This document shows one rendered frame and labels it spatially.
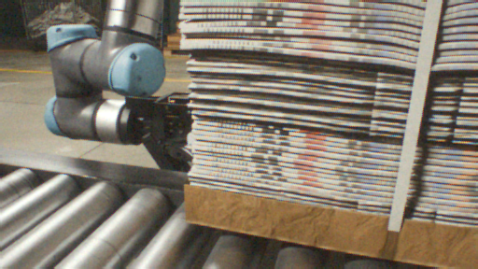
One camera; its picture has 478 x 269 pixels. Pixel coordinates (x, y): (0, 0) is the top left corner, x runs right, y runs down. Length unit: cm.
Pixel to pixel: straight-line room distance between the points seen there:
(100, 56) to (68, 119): 15
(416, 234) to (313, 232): 9
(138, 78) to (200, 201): 22
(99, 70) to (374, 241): 41
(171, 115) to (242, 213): 27
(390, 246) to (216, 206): 16
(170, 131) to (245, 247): 27
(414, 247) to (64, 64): 53
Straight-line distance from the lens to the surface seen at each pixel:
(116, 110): 63
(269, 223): 35
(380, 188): 34
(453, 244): 36
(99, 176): 53
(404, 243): 36
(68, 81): 65
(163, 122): 58
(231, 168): 34
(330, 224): 35
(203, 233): 41
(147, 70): 53
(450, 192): 34
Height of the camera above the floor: 102
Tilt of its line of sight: 21 degrees down
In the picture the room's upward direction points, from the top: straight up
